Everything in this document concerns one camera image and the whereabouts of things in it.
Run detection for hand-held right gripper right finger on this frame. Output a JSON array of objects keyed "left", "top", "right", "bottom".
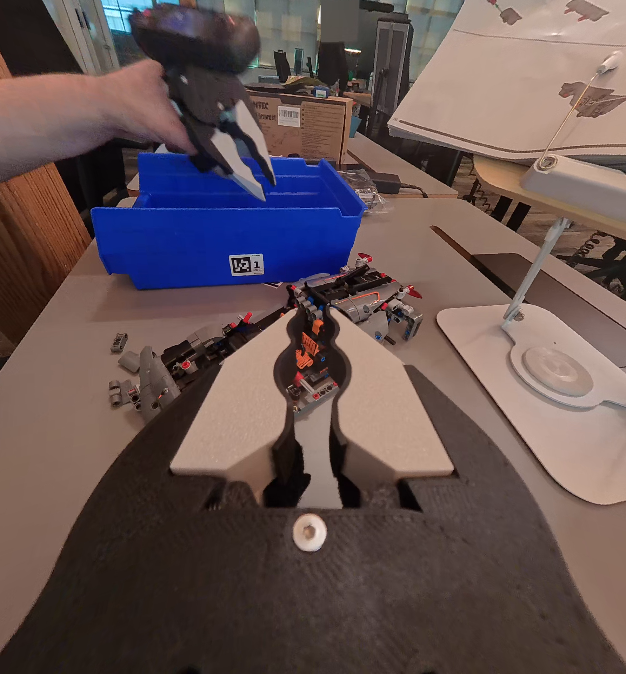
[{"left": 327, "top": 307, "right": 456, "bottom": 505}]

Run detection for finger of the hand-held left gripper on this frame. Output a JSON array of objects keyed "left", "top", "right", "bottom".
[
  {"left": 221, "top": 97, "right": 278, "bottom": 187},
  {"left": 207, "top": 128, "right": 267, "bottom": 204}
]

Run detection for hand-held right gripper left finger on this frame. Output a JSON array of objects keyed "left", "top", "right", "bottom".
[{"left": 169, "top": 309, "right": 301, "bottom": 507}]

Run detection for blue bin white label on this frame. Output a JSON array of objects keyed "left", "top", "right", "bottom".
[{"left": 90, "top": 153, "right": 369, "bottom": 291}]

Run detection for lego instruction booklet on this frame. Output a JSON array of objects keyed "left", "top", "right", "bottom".
[{"left": 387, "top": 0, "right": 626, "bottom": 161}]

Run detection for person's left forearm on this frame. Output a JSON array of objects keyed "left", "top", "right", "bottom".
[{"left": 0, "top": 71, "right": 108, "bottom": 186}]

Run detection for partly built lego car model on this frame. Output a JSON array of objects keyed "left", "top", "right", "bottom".
[{"left": 129, "top": 252, "right": 425, "bottom": 424}]

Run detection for person's left hand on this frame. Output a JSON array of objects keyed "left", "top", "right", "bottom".
[{"left": 100, "top": 58, "right": 199, "bottom": 158}]

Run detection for brown cardboard box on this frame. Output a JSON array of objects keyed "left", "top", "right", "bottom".
[{"left": 247, "top": 90, "right": 353, "bottom": 165}]

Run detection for clear plastic bag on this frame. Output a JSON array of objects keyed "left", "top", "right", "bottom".
[{"left": 351, "top": 171, "right": 394, "bottom": 214}]

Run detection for black power adapter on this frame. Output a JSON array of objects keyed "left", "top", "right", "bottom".
[{"left": 371, "top": 172, "right": 431, "bottom": 200}]

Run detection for grey computer monitor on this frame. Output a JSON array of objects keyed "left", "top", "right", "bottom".
[{"left": 372, "top": 17, "right": 414, "bottom": 97}]

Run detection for white book stand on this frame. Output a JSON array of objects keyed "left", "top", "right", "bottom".
[{"left": 437, "top": 155, "right": 626, "bottom": 506}]

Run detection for wooden post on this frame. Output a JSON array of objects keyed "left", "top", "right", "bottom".
[{"left": 0, "top": 11, "right": 94, "bottom": 345}]

